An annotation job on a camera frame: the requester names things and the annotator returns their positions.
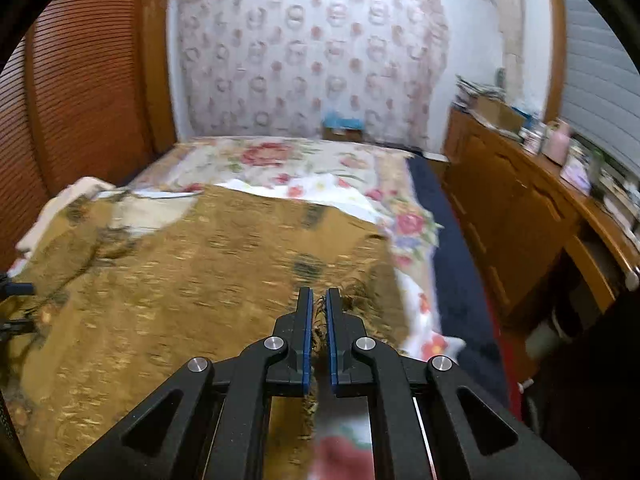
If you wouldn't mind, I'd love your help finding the brown gold patterned garment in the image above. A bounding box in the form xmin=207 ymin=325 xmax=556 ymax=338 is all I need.
xmin=0 ymin=185 xmax=407 ymax=480

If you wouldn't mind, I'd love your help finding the white strawberry flower blanket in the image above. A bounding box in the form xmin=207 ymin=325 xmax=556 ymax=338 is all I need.
xmin=14 ymin=175 xmax=467 ymax=480

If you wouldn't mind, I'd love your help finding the navy blue blanket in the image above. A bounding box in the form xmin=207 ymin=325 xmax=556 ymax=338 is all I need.
xmin=408 ymin=156 xmax=510 ymax=408

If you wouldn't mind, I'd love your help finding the floral rose bedspread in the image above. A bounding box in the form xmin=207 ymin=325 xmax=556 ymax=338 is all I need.
xmin=132 ymin=136 xmax=442 ymax=273

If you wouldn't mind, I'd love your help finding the brown wooden louvered wardrobe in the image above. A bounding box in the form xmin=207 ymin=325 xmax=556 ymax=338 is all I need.
xmin=1 ymin=0 xmax=177 ymax=268

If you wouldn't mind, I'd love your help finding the brown wooden sideboard cabinet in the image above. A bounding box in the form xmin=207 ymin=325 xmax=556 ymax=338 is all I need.
xmin=444 ymin=108 xmax=639 ymax=321

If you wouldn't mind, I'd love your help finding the blue fluffy item on box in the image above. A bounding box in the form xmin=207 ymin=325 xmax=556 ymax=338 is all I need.
xmin=322 ymin=113 xmax=364 ymax=143

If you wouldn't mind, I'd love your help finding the cardboard box on cabinet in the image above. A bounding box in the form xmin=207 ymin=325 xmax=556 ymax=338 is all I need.
xmin=472 ymin=96 xmax=524 ymax=133

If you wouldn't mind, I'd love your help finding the stack of folded papers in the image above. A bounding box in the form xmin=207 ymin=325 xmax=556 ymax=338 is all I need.
xmin=454 ymin=75 xmax=504 ymax=110

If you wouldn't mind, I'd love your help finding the pink jug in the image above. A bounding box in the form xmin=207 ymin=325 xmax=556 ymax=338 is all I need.
xmin=542 ymin=119 xmax=570 ymax=166

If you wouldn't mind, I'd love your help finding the circle patterned lace curtain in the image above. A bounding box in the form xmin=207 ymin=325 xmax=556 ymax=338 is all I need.
xmin=176 ymin=0 xmax=449 ymax=148

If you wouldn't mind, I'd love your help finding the grey window blind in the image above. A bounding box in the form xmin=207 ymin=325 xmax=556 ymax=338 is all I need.
xmin=561 ymin=0 xmax=640 ymax=174

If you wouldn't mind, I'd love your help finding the beige tied window curtain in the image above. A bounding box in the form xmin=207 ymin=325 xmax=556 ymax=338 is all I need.
xmin=496 ymin=0 xmax=524 ymax=104

